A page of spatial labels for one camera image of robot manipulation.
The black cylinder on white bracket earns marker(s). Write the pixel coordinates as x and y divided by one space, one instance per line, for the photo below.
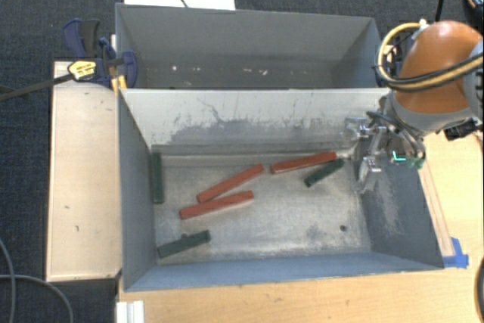
459 129

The red-brown flat block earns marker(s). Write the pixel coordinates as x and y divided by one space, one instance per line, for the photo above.
303 163
230 183
216 205

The pale wood flat board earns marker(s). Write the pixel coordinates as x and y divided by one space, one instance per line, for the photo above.
83 177

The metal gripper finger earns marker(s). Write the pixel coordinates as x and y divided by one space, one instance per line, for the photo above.
371 164
357 128

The grey metal bin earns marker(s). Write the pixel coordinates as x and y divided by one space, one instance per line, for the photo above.
264 223

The dark green flat block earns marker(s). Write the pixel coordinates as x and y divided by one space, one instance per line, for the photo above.
324 172
157 177
183 244

